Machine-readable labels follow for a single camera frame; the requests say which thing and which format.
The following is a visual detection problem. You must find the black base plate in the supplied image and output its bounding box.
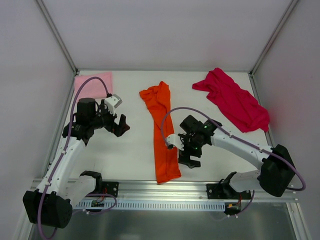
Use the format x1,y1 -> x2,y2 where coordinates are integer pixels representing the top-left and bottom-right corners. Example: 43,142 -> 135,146
206,178 -> 252,200
99,181 -> 119,198

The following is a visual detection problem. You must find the white slotted cable duct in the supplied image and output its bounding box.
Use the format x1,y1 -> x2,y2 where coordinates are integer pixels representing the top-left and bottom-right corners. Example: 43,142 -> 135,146
75,198 -> 226,212

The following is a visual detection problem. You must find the right aluminium frame post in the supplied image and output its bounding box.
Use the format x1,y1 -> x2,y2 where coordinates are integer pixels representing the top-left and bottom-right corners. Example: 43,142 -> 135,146
249,0 -> 300,75

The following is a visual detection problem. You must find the aluminium frame post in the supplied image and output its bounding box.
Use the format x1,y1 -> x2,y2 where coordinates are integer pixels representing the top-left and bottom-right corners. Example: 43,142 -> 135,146
249,0 -> 300,75
34,0 -> 79,74

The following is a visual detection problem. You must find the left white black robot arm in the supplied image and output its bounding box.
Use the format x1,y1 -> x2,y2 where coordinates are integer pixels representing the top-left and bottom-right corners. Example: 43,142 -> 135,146
22,94 -> 130,229

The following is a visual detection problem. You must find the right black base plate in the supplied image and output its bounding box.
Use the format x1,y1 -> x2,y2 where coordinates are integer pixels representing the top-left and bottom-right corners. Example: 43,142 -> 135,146
206,178 -> 252,200

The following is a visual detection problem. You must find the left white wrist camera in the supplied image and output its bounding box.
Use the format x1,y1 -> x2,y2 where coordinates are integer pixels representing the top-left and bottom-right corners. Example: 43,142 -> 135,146
104,94 -> 123,116

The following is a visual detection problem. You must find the folded pink t shirt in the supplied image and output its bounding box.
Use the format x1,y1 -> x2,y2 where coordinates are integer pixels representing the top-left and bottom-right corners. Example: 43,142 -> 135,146
74,71 -> 113,101

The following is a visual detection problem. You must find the orange t shirt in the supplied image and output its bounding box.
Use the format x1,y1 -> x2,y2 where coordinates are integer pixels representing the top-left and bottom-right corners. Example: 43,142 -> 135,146
139,81 -> 182,184

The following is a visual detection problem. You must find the front aluminium rail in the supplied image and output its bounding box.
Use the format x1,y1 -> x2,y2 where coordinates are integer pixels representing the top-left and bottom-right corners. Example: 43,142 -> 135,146
27,178 -> 299,202

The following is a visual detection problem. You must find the left aluminium frame post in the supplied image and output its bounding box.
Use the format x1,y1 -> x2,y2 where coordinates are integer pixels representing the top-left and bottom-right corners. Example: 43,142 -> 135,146
34,0 -> 79,74

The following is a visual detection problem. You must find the magenta t shirt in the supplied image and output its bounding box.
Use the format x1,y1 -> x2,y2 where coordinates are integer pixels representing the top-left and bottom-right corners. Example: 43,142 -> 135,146
192,67 -> 270,133

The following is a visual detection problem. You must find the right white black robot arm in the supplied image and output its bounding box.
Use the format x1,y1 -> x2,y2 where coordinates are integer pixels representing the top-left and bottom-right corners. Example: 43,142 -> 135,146
177,115 -> 295,199

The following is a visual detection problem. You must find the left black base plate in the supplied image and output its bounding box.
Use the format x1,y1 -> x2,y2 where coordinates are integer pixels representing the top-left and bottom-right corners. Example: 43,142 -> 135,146
99,181 -> 119,198

